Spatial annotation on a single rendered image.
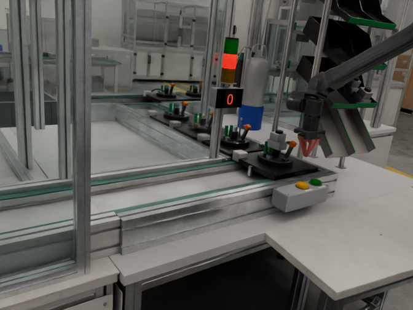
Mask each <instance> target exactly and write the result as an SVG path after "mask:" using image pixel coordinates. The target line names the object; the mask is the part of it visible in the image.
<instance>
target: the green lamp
mask: <svg viewBox="0 0 413 310"><path fill-rule="evenodd" d="M238 43H239V40H233V39H225V43H224V54H233V55H237V53H238Z"/></svg>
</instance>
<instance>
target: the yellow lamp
mask: <svg viewBox="0 0 413 310"><path fill-rule="evenodd" d="M234 79H235V69H228V68H222V71H221V82H226V83H234Z"/></svg>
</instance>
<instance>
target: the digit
mask: <svg viewBox="0 0 413 310"><path fill-rule="evenodd" d="M235 93H236V90H226V95H225V101H224V107H227V106H234V103H235Z"/></svg>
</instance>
